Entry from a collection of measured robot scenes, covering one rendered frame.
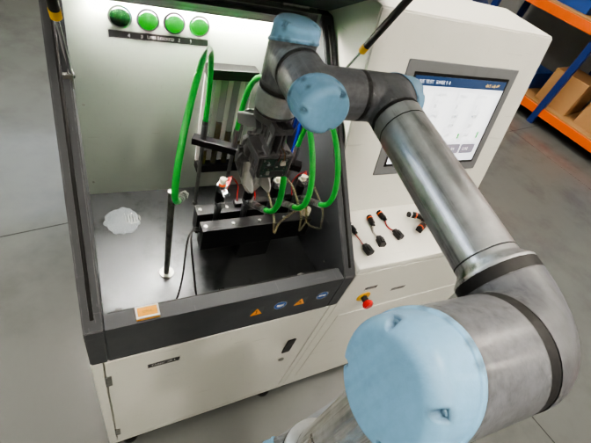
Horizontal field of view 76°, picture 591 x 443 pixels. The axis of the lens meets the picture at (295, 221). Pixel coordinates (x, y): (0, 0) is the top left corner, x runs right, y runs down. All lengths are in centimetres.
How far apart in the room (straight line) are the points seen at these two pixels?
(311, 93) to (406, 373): 35
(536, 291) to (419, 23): 83
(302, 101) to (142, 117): 73
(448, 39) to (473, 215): 80
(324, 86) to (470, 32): 80
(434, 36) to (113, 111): 88
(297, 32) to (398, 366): 46
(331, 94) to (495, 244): 27
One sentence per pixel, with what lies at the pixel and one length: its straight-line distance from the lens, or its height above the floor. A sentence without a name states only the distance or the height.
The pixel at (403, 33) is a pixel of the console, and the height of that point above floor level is 150.
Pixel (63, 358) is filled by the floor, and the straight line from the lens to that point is 198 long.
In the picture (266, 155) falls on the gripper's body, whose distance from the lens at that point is 69.
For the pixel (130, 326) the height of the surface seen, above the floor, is 94.
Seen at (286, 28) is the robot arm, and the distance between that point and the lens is 61.
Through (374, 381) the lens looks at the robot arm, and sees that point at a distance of 36.
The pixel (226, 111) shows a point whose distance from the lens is 121.
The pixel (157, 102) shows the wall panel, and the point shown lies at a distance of 117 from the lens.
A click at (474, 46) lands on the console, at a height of 150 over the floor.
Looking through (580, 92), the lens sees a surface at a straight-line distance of 601.
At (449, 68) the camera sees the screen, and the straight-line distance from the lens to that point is 125.
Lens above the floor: 178
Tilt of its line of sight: 44 degrees down
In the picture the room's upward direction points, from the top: 22 degrees clockwise
